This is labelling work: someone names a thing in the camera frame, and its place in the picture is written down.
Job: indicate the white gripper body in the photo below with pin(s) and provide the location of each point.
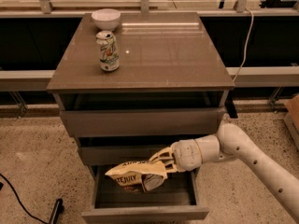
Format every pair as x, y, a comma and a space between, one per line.
184, 155

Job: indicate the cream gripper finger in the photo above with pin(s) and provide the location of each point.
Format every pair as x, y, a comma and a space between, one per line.
165, 155
170, 168

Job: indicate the brown Late July chip bag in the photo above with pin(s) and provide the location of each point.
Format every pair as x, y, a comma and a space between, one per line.
138, 176

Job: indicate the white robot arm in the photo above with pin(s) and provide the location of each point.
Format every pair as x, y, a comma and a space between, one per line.
229, 142

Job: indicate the bottom grey drawer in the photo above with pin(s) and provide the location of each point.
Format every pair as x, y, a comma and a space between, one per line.
177, 199

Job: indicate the grey drawer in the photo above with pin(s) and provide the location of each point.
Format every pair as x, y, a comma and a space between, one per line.
177, 199
141, 114
114, 150

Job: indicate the grey drawer cabinet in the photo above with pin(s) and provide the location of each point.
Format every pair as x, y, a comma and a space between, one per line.
165, 52

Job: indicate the middle grey drawer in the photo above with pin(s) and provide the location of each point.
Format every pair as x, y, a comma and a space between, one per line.
114, 150

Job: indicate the top grey drawer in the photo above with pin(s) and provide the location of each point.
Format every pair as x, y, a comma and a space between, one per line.
141, 114

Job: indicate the green white soda can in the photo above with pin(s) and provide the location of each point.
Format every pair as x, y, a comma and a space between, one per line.
107, 51

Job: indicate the wooden box at right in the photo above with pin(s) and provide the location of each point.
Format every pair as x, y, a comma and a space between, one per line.
292, 118

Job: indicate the black floor device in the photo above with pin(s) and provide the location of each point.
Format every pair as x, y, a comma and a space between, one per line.
58, 208

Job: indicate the white ceramic bowl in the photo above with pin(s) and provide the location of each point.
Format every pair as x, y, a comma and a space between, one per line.
106, 19

